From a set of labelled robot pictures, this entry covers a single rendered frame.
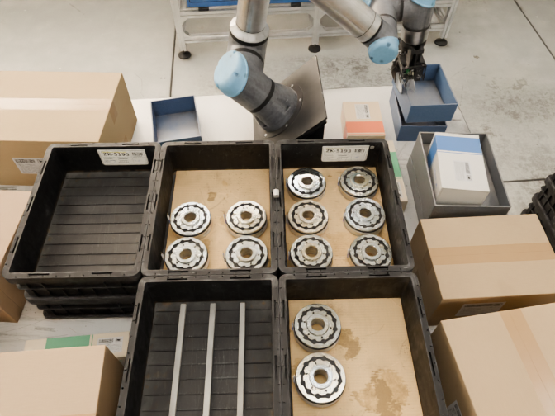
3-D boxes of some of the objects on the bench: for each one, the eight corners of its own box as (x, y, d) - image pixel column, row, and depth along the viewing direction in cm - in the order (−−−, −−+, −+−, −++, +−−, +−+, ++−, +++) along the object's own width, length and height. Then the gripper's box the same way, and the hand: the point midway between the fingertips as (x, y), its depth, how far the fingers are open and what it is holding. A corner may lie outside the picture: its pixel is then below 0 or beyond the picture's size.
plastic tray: (405, 165, 150) (410, 154, 145) (468, 164, 150) (473, 154, 145) (421, 236, 134) (425, 226, 130) (490, 236, 134) (497, 226, 130)
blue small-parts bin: (388, 101, 167) (392, 85, 162) (430, 101, 167) (436, 85, 162) (396, 141, 156) (400, 125, 150) (441, 141, 156) (448, 126, 150)
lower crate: (78, 196, 142) (64, 170, 132) (177, 194, 143) (169, 168, 133) (42, 320, 119) (21, 300, 109) (160, 318, 119) (150, 298, 109)
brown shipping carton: (424, 326, 118) (443, 299, 105) (405, 251, 131) (419, 219, 118) (541, 319, 119) (573, 292, 106) (510, 246, 132) (536, 213, 119)
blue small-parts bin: (154, 116, 163) (149, 101, 157) (196, 110, 165) (194, 94, 159) (158, 158, 151) (153, 143, 146) (204, 151, 153) (201, 135, 147)
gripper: (400, 50, 129) (391, 108, 147) (434, 47, 129) (422, 105, 146) (394, 32, 134) (386, 90, 152) (427, 29, 134) (415, 87, 151)
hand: (402, 88), depth 150 cm, fingers closed, pressing on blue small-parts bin
